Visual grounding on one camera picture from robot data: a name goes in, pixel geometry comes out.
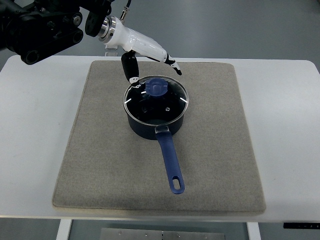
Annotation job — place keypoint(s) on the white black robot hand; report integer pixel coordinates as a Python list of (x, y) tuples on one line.
[(113, 33)]

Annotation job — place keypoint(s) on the glass lid blue knob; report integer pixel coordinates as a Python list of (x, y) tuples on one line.
[(156, 100)]

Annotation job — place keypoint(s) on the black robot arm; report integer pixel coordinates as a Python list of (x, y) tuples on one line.
[(44, 28)]

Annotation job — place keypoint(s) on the clear floor marker upper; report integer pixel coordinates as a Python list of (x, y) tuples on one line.
[(111, 47)]

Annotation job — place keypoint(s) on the dark blue saucepan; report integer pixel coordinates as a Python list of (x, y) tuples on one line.
[(160, 130)]

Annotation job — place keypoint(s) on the grey felt mat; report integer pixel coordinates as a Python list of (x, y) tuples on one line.
[(208, 167)]

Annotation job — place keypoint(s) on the white left table leg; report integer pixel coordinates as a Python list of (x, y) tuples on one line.
[(64, 229)]

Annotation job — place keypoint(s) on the white table leg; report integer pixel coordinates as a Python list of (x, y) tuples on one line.
[(64, 229), (253, 231)]

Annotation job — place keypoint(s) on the white right table leg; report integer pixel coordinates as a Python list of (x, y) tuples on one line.
[(253, 231)]

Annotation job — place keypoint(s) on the black table control panel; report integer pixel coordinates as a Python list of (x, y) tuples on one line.
[(301, 225)]

